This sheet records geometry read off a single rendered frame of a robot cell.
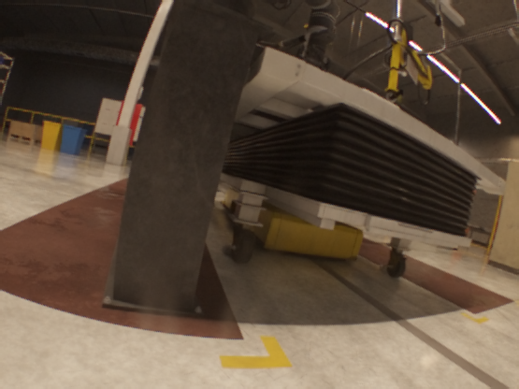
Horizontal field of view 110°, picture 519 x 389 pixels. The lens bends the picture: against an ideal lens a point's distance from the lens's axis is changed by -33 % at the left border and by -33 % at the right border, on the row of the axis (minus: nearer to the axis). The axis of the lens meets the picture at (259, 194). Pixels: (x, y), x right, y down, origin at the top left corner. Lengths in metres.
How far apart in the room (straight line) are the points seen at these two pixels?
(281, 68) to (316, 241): 1.29
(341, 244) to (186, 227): 1.40
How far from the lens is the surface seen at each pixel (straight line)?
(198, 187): 0.74
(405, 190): 1.15
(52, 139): 7.30
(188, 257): 0.79
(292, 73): 0.84
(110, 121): 9.83
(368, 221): 0.98
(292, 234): 1.75
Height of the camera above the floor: 0.45
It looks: 3 degrees down
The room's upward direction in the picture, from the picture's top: 14 degrees clockwise
